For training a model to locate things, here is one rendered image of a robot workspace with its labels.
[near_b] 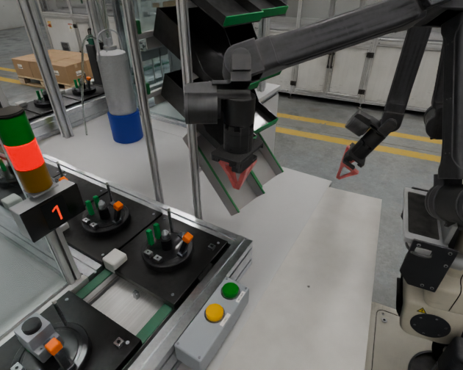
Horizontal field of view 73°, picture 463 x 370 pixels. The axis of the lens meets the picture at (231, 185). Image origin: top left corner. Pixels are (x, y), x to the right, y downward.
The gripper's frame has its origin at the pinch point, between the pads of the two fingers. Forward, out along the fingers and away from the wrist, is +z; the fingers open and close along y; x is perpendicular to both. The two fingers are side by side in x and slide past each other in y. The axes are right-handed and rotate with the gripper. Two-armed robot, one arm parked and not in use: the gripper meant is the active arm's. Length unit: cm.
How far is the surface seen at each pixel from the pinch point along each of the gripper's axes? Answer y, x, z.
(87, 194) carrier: -1, -60, 27
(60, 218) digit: 23.7, -28.2, 5.2
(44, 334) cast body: 38.4, -16.8, 16.6
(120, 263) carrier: 14.9, -25.7, 26.1
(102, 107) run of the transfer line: -70, -136, 34
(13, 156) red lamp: 26.4, -30.1, -10.3
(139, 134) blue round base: -56, -91, 35
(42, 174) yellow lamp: 23.7, -28.5, -5.6
